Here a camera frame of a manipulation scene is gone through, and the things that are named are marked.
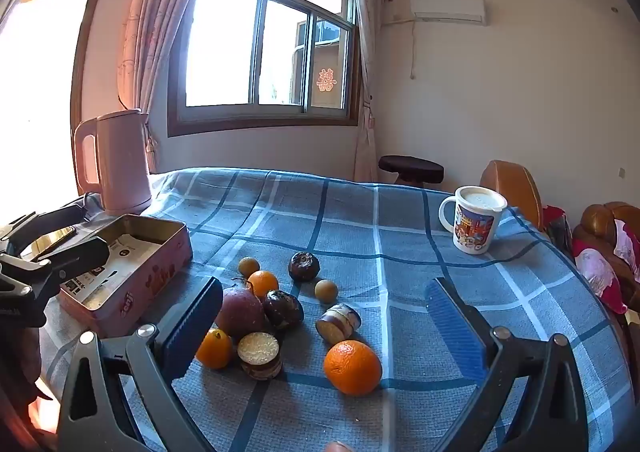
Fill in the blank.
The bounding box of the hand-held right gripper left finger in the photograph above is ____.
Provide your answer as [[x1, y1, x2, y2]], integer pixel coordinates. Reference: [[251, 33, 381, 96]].
[[56, 276, 224, 452]]

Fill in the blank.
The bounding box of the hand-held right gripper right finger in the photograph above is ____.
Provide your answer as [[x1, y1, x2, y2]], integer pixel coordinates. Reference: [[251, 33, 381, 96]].
[[425, 277, 590, 452]]

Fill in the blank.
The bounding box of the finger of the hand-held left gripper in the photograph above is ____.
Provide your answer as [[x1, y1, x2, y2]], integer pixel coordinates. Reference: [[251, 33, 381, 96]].
[[22, 238, 110, 280], [0, 205, 88, 255]]

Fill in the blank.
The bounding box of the oval orange citrus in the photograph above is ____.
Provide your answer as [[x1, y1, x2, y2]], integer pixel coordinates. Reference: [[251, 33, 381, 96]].
[[195, 329, 233, 370]]

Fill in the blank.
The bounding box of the purple round fruit with stem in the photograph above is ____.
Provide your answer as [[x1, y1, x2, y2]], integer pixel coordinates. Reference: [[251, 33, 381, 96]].
[[215, 277, 267, 340]]

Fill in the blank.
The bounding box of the pink tin box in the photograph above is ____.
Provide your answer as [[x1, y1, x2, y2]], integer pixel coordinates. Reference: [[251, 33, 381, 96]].
[[57, 213, 194, 339]]

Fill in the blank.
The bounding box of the round sandwich biscuit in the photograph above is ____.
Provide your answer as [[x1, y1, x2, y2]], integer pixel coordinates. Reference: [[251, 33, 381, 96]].
[[236, 331, 282, 381]]

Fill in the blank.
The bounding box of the small round mandarin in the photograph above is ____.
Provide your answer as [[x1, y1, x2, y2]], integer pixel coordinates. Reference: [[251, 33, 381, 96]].
[[247, 271, 280, 299]]

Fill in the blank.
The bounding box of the dark brown water chestnut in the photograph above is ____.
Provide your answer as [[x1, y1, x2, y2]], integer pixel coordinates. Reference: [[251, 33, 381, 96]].
[[288, 252, 321, 282], [263, 289, 304, 330]]

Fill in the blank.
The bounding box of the large round orange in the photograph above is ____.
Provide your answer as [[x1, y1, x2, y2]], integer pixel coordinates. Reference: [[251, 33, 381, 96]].
[[323, 340, 383, 397]]

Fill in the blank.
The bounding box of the printed paper leaflet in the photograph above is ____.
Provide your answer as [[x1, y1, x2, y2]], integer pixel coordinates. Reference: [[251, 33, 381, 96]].
[[67, 231, 167, 313]]

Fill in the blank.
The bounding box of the pink electric kettle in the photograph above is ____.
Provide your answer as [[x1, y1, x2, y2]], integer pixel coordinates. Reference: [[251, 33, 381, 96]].
[[74, 109, 153, 217]]

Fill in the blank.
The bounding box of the white printed mug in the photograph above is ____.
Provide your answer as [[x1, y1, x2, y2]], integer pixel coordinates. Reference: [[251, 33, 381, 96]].
[[438, 185, 508, 255]]

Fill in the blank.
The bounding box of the curtain tassel tieback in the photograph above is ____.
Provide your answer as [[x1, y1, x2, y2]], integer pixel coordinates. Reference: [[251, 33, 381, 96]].
[[145, 125, 159, 168]]

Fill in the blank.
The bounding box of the white plastic mug lid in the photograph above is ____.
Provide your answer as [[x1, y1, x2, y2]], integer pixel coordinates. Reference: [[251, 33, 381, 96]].
[[456, 185, 508, 214]]

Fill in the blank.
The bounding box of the red cloth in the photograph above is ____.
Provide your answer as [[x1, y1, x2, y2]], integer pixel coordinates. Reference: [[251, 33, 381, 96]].
[[542, 205, 569, 245]]

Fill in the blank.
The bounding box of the blue plaid tablecloth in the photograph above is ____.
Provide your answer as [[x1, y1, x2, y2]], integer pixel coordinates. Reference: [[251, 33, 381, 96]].
[[30, 167, 636, 452]]

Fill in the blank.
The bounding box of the brown leather chair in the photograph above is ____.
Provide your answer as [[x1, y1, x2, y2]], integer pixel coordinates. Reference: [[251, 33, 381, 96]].
[[572, 201, 640, 293], [480, 160, 543, 233]]

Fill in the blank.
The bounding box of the pink cloth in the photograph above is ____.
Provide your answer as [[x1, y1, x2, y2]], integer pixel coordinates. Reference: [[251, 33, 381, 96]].
[[572, 219, 640, 315]]

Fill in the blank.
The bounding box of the dark round stool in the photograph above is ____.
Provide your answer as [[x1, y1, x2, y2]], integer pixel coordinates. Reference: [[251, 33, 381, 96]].
[[378, 155, 445, 188]]

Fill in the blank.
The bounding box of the pink patterned curtain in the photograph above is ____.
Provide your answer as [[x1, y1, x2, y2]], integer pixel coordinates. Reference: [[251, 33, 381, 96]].
[[116, 0, 221, 173]]

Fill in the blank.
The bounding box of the sliding window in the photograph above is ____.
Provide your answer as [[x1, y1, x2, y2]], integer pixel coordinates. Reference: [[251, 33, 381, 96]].
[[167, 0, 362, 138]]

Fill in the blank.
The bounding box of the pale curtain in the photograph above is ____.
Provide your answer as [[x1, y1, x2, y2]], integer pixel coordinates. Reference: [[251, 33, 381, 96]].
[[352, 0, 394, 183]]

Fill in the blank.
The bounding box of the white air conditioner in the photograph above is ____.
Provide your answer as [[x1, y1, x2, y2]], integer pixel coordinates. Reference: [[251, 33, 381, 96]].
[[410, 0, 487, 26]]

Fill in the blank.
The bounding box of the wooden door frame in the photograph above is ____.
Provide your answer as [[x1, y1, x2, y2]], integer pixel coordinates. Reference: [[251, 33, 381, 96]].
[[70, 0, 109, 133]]

